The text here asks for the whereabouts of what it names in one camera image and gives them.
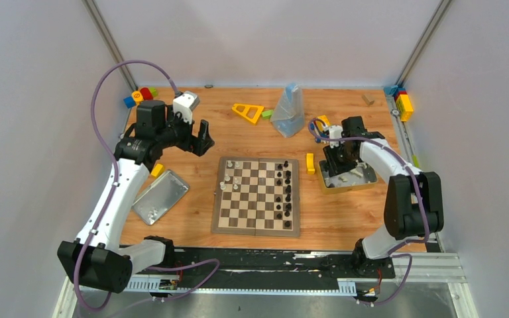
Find purple cable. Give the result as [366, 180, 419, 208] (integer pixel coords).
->
[309, 117, 431, 307]
[72, 60, 221, 313]

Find small yellow block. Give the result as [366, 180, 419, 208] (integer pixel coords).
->
[150, 164, 166, 178]

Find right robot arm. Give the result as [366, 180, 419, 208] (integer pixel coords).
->
[312, 116, 444, 277]

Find toy brick car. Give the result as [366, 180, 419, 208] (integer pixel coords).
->
[310, 115, 330, 143]

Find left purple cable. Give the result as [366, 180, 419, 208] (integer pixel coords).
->
[72, 60, 221, 313]

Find yellow arch block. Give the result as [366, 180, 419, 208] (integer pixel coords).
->
[306, 152, 316, 175]

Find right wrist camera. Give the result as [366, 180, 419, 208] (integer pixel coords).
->
[327, 125, 343, 148]

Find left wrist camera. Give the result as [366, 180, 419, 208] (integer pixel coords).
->
[172, 91, 200, 125]

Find green block by bag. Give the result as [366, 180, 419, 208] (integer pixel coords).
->
[261, 109, 274, 119]

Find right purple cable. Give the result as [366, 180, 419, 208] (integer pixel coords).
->
[309, 117, 431, 307]

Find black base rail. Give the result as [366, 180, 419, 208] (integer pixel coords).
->
[133, 246, 396, 292]

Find colourful cylinder blocks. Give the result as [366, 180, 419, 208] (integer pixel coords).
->
[123, 87, 158, 109]

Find stacked duplo bricks corner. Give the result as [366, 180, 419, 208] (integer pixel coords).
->
[383, 85, 414, 122]

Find yellow tin with chess pieces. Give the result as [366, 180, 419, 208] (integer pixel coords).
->
[318, 160, 378, 195]

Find brown wooden block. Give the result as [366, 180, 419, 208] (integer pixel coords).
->
[362, 93, 375, 106]

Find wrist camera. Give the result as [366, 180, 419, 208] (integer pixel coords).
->
[172, 91, 200, 125]
[327, 125, 343, 148]

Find wooden chess board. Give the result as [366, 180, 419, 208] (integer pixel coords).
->
[211, 156, 301, 237]

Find silver tin lid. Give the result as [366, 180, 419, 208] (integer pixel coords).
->
[131, 170, 190, 225]

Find yellow triangle block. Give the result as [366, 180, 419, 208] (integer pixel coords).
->
[231, 103, 264, 125]

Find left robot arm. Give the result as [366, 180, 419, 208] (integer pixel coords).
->
[57, 91, 215, 293]

